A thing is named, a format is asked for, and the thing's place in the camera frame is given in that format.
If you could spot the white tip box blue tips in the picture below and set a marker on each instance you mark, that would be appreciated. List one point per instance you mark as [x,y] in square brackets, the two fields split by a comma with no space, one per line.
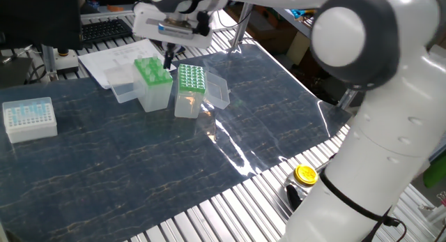
[31,130]

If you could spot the black monitor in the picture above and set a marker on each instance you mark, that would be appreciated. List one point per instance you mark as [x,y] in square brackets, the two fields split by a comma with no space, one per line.
[35,19]

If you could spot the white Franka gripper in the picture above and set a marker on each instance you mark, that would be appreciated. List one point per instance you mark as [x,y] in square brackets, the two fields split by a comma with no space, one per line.
[143,22]

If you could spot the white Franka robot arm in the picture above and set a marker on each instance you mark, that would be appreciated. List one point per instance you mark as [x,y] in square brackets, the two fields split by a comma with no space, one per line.
[383,148]

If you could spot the white stand base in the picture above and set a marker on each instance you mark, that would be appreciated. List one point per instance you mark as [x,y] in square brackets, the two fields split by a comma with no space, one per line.
[68,64]

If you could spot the aluminium frame post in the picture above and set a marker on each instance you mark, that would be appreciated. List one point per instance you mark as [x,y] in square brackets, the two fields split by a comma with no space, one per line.
[49,60]

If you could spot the orange object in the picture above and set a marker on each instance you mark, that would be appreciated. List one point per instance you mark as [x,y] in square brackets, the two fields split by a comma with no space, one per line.
[115,7]

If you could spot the white paper sheet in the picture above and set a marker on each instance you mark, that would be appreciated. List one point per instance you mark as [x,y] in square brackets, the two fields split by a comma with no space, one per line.
[104,57]

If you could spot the black keyboard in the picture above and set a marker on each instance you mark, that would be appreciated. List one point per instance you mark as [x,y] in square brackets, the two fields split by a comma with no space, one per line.
[104,30]

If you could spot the glass jar gold lid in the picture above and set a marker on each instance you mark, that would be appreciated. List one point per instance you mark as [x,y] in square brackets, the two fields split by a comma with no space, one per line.
[306,174]

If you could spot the black box device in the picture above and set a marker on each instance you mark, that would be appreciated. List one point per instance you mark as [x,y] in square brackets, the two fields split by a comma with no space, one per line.
[14,71]

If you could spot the dark marble pattern mat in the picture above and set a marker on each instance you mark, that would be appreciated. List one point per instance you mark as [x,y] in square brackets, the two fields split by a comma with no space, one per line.
[104,165]

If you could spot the translucent tip box green rack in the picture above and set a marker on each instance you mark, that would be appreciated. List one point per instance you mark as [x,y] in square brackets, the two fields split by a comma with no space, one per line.
[188,106]
[155,97]

